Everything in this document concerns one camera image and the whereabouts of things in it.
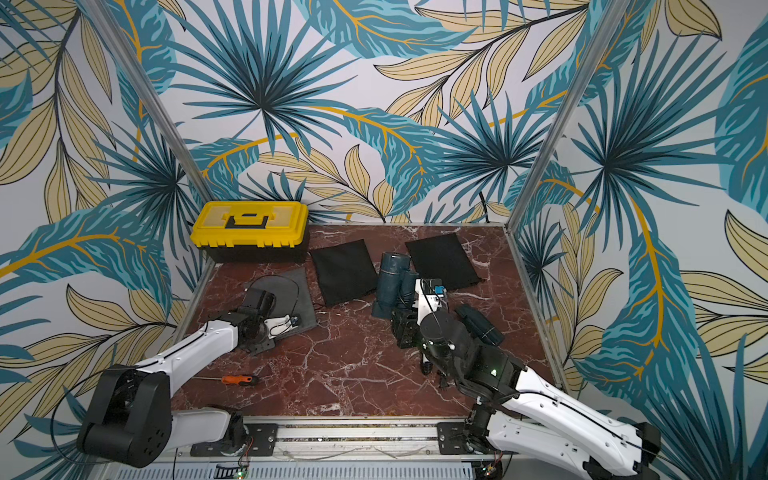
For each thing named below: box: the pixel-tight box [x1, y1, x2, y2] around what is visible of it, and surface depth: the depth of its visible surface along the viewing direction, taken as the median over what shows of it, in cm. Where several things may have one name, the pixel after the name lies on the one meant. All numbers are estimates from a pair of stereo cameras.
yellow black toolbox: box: [190, 201, 310, 263], surface depth 99 cm
